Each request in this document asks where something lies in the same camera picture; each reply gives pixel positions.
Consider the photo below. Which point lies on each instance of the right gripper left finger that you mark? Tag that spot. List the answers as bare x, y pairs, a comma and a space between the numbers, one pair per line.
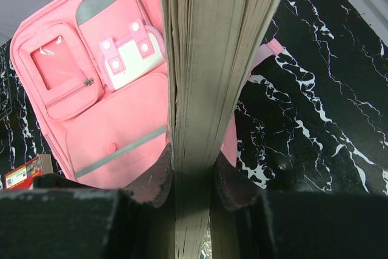
64, 219

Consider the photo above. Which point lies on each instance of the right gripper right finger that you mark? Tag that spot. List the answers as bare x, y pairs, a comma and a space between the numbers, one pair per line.
248, 222

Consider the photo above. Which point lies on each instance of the red thirteen-storey treehouse book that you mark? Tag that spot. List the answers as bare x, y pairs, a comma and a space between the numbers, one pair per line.
22, 177

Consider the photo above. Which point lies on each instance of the pink school backpack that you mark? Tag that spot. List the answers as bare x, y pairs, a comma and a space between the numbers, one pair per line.
96, 73

